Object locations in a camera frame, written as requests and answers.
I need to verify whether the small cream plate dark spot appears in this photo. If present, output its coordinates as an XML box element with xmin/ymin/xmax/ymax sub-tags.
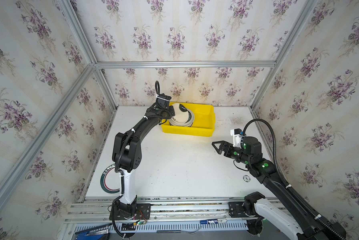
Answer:
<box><xmin>172</xmin><ymin>103</ymin><xmax>189</xmax><ymax>124</ymax></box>

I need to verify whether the plain white large plate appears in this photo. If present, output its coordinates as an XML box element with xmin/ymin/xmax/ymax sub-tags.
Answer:
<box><xmin>168</xmin><ymin>108</ymin><xmax>195</xmax><ymax>127</ymax></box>

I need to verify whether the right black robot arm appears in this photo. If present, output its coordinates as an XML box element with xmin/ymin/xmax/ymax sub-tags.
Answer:
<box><xmin>212</xmin><ymin>136</ymin><xmax>346</xmax><ymax>240</ymax></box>

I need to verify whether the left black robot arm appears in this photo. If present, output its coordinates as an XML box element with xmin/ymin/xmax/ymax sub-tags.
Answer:
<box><xmin>112</xmin><ymin>94</ymin><xmax>175</xmax><ymax>219</ymax></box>

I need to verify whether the yellow plastic bin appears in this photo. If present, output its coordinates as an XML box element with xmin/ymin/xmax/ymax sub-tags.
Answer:
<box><xmin>161</xmin><ymin>103</ymin><xmax>215</xmax><ymax>137</ymax></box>

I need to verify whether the blue white marker pen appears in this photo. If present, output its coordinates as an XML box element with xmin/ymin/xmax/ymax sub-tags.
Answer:
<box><xmin>200</xmin><ymin>219</ymin><xmax>227</xmax><ymax>225</ymax></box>

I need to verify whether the white plate teal red rim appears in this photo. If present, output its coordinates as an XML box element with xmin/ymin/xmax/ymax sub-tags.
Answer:
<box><xmin>100</xmin><ymin>164</ymin><xmax>120</xmax><ymax>194</ymax></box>

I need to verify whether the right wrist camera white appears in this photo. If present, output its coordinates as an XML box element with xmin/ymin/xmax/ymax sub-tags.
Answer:
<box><xmin>230</xmin><ymin>129</ymin><xmax>243</xmax><ymax>148</ymax></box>

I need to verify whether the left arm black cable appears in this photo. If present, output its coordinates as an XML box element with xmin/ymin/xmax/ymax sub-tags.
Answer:
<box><xmin>110</xmin><ymin>80</ymin><xmax>174</xmax><ymax>238</ymax></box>

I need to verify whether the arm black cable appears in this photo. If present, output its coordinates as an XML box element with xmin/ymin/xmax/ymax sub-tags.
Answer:
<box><xmin>242</xmin><ymin>118</ymin><xmax>345</xmax><ymax>240</ymax></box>
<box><xmin>110</xmin><ymin>80</ymin><xmax>174</xmax><ymax>238</ymax></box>

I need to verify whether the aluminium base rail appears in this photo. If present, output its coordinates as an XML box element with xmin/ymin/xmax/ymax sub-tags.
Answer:
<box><xmin>63</xmin><ymin>198</ymin><xmax>267</xmax><ymax>234</ymax></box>

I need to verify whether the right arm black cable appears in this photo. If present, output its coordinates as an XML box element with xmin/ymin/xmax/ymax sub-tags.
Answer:
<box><xmin>242</xmin><ymin>118</ymin><xmax>345</xmax><ymax>240</ymax></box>

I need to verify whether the blue tool under rail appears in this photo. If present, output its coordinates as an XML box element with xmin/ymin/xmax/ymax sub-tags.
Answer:
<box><xmin>73</xmin><ymin>224</ymin><xmax>111</xmax><ymax>240</ymax></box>

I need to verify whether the aluminium cage frame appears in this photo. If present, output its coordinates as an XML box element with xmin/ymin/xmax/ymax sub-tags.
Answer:
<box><xmin>0</xmin><ymin>1</ymin><xmax>317</xmax><ymax>212</ymax></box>

